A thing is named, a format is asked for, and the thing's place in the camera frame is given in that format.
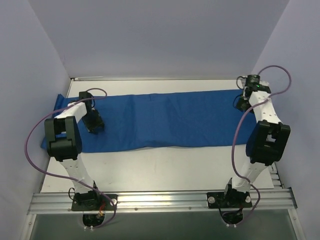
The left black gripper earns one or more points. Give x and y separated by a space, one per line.
94 124

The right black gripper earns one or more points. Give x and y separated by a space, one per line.
242 104

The blue surgical cloth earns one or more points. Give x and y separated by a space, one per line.
182 119

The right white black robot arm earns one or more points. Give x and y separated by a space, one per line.
238 182

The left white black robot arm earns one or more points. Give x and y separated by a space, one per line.
64 143

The back aluminium rail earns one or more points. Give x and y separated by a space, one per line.
87 78

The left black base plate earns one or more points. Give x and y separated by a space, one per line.
90 201

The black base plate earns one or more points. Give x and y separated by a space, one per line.
90 201
221 200

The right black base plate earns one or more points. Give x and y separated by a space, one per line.
221 200

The front aluminium rail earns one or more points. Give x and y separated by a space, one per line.
158 202

